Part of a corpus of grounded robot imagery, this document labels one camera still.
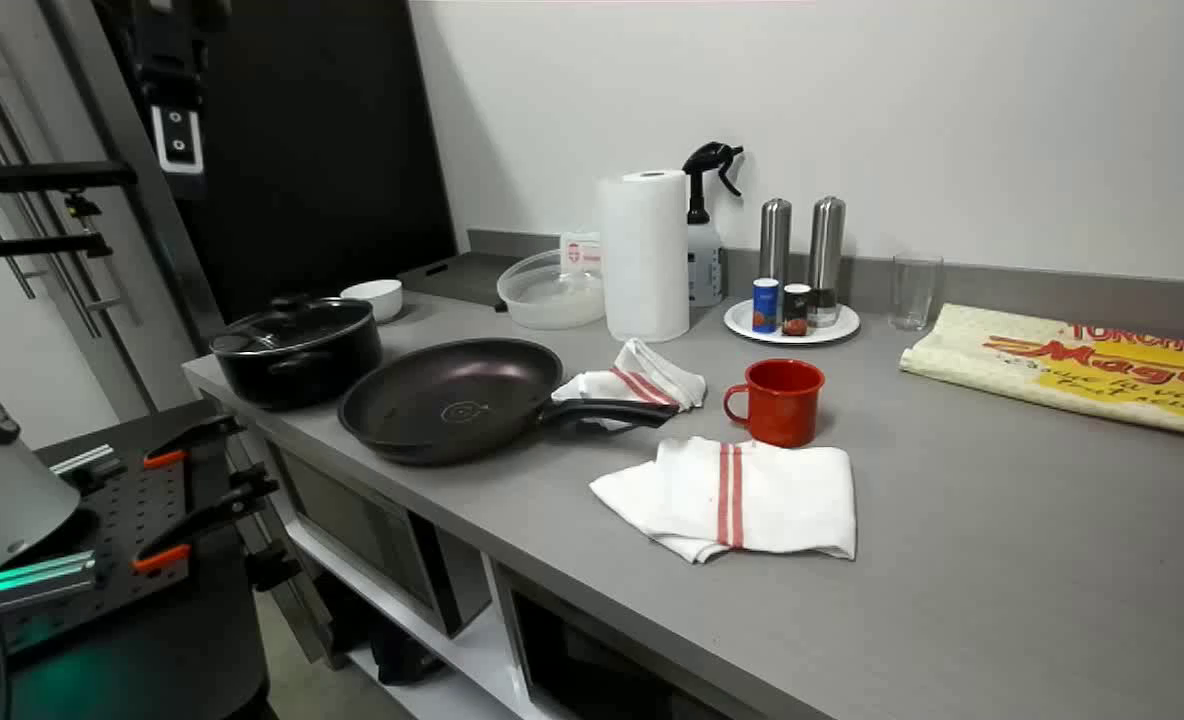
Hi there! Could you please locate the small blue can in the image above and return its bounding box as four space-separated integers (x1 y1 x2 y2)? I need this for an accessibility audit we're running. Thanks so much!
747 277 785 338

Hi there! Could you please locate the black frying pan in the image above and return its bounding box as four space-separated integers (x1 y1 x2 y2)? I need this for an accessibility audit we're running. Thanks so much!
335 338 685 474

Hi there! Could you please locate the white box on panel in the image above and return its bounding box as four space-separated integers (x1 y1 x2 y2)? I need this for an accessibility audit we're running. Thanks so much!
150 103 207 180

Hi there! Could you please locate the tall silver shaker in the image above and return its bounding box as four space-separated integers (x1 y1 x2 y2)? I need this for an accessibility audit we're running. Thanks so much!
808 192 849 327

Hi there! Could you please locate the red mug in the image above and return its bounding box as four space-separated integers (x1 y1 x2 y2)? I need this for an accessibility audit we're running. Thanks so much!
720 356 828 451

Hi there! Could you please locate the clear drinking glass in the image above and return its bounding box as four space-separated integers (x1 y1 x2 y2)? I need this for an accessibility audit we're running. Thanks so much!
887 251 950 338

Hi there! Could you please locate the dark flat tray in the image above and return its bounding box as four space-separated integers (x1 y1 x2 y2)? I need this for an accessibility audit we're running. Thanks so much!
396 249 529 316

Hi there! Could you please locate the black stand bar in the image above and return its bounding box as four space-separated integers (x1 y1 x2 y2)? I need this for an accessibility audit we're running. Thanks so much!
0 229 115 289
0 162 140 202

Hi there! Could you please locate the black cooking pot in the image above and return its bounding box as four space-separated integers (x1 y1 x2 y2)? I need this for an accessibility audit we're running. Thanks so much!
207 301 388 416

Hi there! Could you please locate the black-headed spray bottle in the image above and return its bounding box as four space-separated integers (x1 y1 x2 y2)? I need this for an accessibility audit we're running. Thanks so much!
681 140 747 325

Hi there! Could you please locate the black microwave under counter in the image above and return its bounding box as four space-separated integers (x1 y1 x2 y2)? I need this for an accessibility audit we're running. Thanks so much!
269 446 492 641

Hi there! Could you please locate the short silver shaker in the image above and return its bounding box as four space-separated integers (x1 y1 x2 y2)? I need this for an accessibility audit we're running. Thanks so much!
756 195 797 289

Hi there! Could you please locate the white paper towel roll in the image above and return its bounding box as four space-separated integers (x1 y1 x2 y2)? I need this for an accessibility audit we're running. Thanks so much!
596 166 691 346

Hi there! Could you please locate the clear plastic container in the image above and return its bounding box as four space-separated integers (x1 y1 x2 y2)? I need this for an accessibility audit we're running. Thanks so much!
492 245 609 333

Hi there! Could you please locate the yellow red-printed bag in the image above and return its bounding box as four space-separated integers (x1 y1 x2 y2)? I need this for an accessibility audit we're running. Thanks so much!
898 301 1184 450

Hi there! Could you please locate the black perforated robot table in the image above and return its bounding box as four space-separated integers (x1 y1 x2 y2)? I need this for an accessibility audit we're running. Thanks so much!
0 396 281 720

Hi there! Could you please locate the crumpled white red-striped cloth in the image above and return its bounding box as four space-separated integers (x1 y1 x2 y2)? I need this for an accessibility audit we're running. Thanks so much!
550 338 714 436

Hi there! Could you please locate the glass pot lid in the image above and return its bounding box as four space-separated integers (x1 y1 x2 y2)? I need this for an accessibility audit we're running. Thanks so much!
215 291 378 359

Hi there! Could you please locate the dark spice jar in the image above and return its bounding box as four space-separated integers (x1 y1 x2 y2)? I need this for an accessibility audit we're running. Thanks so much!
779 280 820 340

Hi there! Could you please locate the white round plate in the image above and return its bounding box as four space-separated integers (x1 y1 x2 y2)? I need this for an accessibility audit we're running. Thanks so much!
720 298 863 351

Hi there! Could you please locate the black orange-tipped clamp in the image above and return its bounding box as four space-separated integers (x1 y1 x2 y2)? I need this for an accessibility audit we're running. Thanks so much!
128 465 285 580
140 412 245 475

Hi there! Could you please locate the dark appliance under counter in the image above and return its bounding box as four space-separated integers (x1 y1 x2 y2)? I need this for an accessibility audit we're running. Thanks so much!
490 564 738 720

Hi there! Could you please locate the aluminium rail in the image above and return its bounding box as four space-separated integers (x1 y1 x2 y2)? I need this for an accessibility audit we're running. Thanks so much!
0 547 99 611

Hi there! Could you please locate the small white bowl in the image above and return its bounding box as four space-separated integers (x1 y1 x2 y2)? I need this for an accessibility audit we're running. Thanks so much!
335 277 410 327

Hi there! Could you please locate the folded white red-striped cloth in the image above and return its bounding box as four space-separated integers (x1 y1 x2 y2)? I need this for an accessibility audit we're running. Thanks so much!
589 432 860 570

